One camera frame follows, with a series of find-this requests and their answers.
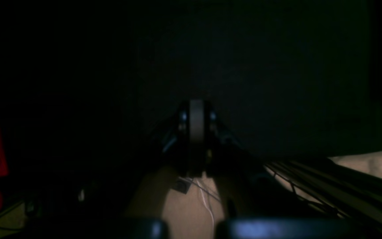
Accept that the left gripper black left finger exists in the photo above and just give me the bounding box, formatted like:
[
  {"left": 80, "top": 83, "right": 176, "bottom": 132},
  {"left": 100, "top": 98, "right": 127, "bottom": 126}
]
[{"left": 145, "top": 101, "right": 190, "bottom": 177}]

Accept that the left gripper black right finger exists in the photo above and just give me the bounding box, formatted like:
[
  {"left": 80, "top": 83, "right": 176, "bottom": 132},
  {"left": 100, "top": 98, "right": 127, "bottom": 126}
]
[{"left": 203, "top": 101, "right": 264, "bottom": 186}]

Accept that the black table cloth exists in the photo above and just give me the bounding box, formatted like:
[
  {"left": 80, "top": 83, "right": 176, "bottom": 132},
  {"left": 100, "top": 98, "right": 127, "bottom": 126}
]
[{"left": 0, "top": 0, "right": 382, "bottom": 225}]

